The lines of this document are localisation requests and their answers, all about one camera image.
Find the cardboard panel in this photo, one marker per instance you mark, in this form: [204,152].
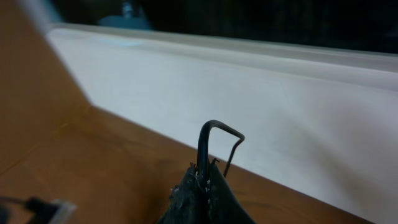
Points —
[38,95]

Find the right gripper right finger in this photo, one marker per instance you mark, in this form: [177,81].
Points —
[223,206]

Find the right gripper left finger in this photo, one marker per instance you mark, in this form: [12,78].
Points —
[186,201]

